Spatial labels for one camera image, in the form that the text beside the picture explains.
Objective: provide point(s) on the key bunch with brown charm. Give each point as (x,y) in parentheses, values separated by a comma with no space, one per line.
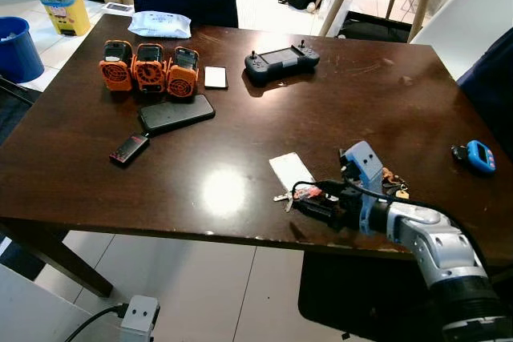
(394,185)

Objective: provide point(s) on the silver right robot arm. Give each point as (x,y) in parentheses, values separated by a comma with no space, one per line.
(445,254)

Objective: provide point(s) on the white paper card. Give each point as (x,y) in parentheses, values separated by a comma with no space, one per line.
(290,170)

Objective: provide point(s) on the black floor mat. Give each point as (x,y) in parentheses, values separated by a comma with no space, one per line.
(353,294)

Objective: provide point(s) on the black handheld game controller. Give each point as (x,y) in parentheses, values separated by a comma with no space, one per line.
(280,62)

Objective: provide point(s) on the blue digital timer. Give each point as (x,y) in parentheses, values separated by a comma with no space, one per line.
(479,157)

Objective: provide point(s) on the small white square box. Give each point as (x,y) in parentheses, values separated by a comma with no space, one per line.
(216,78)

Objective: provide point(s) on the black smartphone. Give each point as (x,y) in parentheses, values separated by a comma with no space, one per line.
(176,114)

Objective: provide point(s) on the black flat case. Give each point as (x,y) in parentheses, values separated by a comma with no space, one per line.
(377,30)

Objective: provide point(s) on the orange black handheld device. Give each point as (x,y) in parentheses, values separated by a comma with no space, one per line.
(116,70)
(183,78)
(149,71)

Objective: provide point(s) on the small black red gadget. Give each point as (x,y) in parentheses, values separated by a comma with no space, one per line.
(129,150)

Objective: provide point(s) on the person in dark blue clothes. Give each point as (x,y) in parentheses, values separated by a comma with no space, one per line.
(493,90)

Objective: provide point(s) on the white plastic chair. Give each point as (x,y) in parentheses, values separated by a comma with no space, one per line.
(469,18)

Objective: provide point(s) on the white wet wipes pack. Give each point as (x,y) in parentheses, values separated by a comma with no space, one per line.
(160,25)

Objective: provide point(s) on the dark wooden table leg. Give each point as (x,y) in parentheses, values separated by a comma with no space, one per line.
(56,258)

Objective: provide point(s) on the yellow canister with black lid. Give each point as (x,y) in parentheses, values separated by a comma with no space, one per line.
(64,10)

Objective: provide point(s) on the blue plastic bucket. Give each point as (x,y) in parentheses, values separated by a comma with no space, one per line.
(16,52)

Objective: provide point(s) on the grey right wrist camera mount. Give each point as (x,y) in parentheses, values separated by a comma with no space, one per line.
(365,167)

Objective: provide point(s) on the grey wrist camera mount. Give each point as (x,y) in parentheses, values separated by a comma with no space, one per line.
(365,167)
(140,318)

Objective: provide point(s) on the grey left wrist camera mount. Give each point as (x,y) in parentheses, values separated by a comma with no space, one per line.
(140,318)

